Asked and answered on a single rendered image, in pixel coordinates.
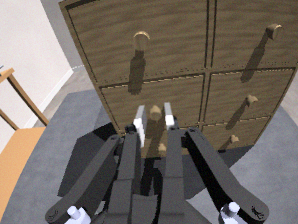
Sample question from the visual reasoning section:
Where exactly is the small wooden chest of drawers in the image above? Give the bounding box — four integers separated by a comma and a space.
58, 0, 298, 151

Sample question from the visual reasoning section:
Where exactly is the brown wooden drawer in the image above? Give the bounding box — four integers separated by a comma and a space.
203, 67, 294, 122
201, 116, 270, 150
211, 0, 298, 68
101, 73, 203, 131
141, 125, 197, 157
68, 0, 207, 83

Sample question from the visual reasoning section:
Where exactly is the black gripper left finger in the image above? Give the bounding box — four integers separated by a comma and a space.
45, 105, 147, 224

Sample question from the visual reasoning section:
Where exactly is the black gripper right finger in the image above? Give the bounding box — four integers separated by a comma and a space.
158, 102, 269, 224

